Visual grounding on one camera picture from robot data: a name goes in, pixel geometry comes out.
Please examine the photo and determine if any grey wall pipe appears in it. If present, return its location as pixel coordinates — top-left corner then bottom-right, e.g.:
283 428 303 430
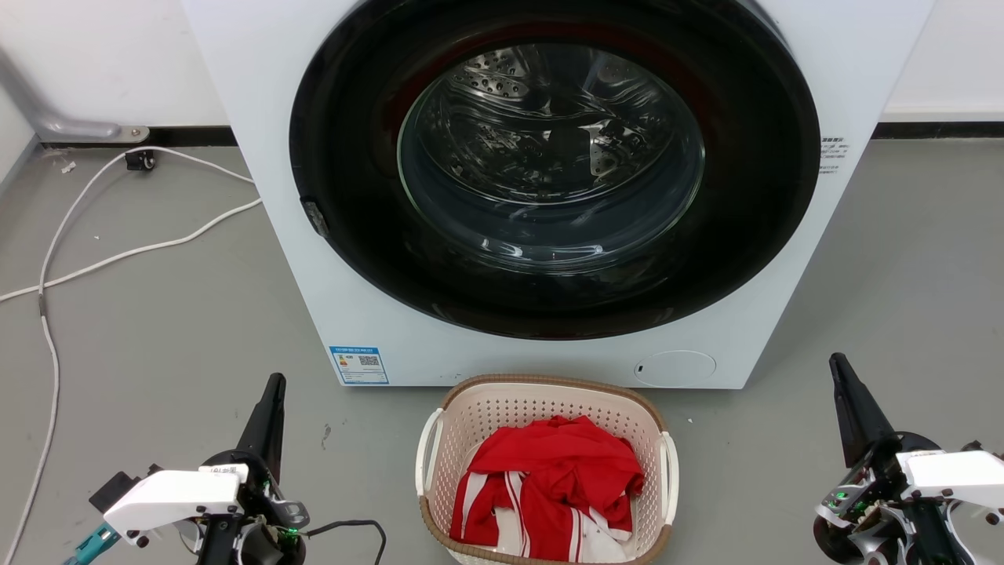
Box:
0 46 151 144

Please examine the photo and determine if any thin white floor cable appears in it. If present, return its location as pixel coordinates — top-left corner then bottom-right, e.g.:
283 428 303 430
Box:
0 145 256 565

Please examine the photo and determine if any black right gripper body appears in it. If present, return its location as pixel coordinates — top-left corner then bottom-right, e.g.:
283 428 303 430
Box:
813 431 1004 565

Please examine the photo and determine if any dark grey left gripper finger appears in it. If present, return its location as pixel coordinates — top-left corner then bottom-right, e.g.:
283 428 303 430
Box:
235 373 287 481

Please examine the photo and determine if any blue energy label sticker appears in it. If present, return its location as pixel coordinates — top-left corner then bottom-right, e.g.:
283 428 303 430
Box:
329 345 390 386

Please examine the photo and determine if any teal cable connector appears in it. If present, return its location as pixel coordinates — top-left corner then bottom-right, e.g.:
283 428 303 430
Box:
63 523 121 565

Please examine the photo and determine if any cream plastic laundry basket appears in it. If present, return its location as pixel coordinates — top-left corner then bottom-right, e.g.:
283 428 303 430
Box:
415 374 680 565

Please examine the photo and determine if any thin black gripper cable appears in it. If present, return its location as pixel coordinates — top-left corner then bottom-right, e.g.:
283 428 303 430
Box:
303 519 388 565

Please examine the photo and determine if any white front-load washing machine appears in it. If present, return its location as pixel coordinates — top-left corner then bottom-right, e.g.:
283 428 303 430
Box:
180 0 938 391

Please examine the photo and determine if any black round washer door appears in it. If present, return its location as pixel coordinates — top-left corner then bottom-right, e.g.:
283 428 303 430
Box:
289 0 822 341

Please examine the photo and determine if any red and white garment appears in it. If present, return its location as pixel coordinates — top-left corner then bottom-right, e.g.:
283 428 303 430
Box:
449 415 646 563

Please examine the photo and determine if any thick white floor cable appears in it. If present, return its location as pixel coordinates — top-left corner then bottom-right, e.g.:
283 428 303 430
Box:
0 198 263 304

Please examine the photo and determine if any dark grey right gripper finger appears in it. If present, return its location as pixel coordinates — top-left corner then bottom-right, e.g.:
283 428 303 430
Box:
829 352 897 469

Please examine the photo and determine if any round white filter cover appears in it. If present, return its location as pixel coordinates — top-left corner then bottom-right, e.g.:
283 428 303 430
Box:
633 350 717 388

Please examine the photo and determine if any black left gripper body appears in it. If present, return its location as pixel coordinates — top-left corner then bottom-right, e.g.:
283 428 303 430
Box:
174 450 311 565

